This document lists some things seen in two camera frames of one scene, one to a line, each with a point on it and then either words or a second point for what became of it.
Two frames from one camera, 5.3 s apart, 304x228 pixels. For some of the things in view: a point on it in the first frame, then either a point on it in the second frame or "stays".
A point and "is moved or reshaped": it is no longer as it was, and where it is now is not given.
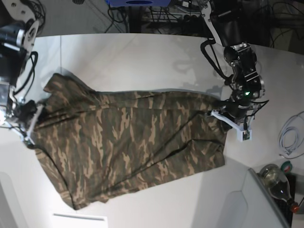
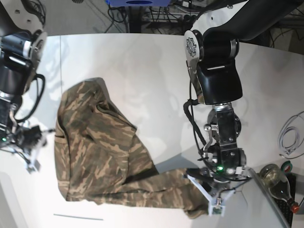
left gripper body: (24, 112) → (27, 138)
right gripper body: (236, 111) → (222, 169)
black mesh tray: (284, 206) stays
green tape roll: (286, 166) stays
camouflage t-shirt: (99, 144) is moved or reshaped
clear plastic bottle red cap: (278, 185) stays
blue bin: (138, 3) stays
